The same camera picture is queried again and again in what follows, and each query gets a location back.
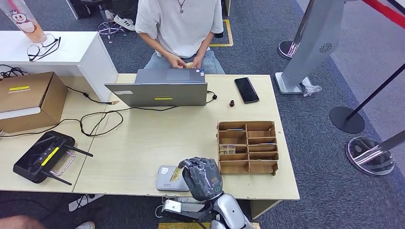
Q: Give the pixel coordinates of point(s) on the white shoe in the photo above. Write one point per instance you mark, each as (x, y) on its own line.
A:
(86, 225)

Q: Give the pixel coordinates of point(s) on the red barrier belt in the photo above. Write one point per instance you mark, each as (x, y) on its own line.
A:
(384, 11)

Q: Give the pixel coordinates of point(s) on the person's left hand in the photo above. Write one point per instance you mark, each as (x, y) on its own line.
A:
(198, 61)

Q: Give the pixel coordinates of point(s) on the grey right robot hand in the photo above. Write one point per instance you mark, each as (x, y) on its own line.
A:
(202, 180)

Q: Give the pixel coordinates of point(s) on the black controller with antennas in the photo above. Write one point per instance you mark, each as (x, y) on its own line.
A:
(38, 158)

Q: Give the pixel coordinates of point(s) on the small dark knob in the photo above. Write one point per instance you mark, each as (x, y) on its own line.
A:
(232, 103)

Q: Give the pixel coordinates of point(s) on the chrome stanchion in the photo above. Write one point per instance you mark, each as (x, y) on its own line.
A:
(286, 49)
(370, 156)

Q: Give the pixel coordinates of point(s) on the grey laptop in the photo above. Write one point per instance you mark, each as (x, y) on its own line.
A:
(164, 93)

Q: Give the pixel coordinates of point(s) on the white sneaker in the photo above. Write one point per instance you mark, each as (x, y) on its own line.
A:
(109, 14)
(125, 22)

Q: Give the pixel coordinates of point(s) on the orange cup with snowman print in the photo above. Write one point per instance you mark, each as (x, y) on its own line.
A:
(23, 22)

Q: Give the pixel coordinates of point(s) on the black-rimmed eyeglasses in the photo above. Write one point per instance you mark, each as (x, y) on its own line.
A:
(54, 44)

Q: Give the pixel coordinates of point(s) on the person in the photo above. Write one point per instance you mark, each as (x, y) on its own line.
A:
(180, 28)

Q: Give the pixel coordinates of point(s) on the grey card reader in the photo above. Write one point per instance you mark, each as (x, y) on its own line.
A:
(166, 183)

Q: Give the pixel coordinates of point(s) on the silver kiosk stand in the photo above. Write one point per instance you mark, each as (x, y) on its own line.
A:
(316, 41)

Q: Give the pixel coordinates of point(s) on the brown cardboard box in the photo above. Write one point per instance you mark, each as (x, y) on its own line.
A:
(25, 98)

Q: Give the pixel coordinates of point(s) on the blue-edged card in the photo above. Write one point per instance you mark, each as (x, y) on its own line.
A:
(235, 129)

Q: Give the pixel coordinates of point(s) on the black smartphone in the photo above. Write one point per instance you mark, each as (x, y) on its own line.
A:
(246, 90)

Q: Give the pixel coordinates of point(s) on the white power strip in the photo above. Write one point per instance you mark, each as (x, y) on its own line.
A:
(76, 204)

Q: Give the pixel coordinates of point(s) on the chrome stool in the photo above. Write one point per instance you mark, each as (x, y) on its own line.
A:
(109, 27)

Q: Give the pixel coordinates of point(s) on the person's left forearm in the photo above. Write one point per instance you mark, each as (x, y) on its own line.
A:
(206, 44)

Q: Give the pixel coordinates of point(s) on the wooden card organizer box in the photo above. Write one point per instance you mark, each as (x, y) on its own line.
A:
(262, 158)

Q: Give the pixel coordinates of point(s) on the clear plastic bag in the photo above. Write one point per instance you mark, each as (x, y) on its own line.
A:
(310, 87)

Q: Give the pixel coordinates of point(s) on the blurred pink object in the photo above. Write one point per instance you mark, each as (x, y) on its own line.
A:
(19, 222)

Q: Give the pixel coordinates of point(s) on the white cabinet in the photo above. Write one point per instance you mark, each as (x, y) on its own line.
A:
(76, 53)

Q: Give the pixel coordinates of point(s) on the black stanchion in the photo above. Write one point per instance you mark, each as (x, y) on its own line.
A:
(346, 120)

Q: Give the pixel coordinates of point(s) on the person's right hand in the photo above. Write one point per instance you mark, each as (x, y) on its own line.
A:
(176, 61)

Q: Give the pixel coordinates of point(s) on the person's right forearm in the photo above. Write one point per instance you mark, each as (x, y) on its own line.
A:
(155, 42)

